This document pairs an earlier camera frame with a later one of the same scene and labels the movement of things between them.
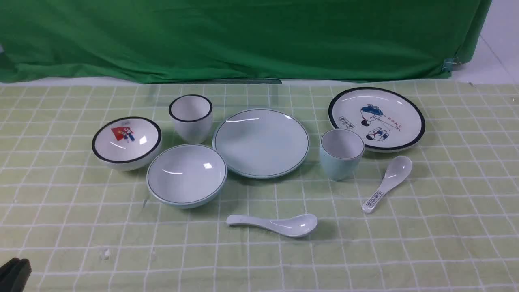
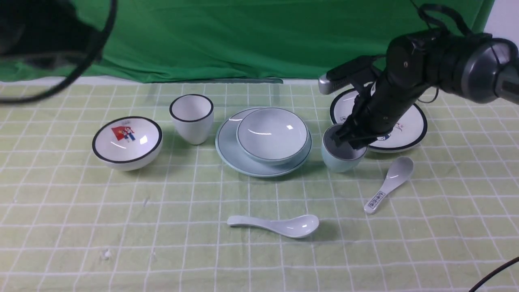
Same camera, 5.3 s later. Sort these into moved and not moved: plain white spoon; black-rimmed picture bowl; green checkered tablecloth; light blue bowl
Moved: light blue bowl
Not moved: green checkered tablecloth; black-rimmed picture bowl; plain white spoon
